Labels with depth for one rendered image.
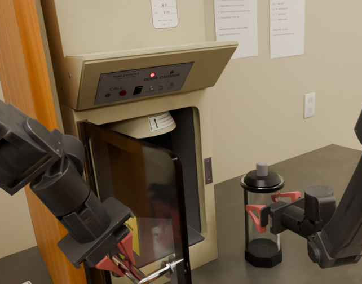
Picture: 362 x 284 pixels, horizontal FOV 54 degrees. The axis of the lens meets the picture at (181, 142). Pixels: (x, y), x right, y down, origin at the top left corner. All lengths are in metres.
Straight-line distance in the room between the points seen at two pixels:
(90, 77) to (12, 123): 0.23
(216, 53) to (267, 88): 0.88
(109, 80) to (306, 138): 1.34
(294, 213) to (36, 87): 0.60
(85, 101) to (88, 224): 0.26
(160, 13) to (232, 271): 0.65
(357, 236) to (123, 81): 0.49
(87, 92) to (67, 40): 0.11
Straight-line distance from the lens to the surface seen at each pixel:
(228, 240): 1.09
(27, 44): 0.60
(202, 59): 0.72
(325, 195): 0.78
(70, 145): 0.53
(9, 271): 1.15
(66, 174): 0.46
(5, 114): 0.43
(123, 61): 0.62
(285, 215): 0.87
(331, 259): 0.74
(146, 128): 0.80
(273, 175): 0.91
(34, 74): 0.60
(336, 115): 2.00
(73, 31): 0.71
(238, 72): 1.47
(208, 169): 0.89
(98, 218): 0.49
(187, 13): 0.81
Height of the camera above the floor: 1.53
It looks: 17 degrees down
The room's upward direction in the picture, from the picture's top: 5 degrees counter-clockwise
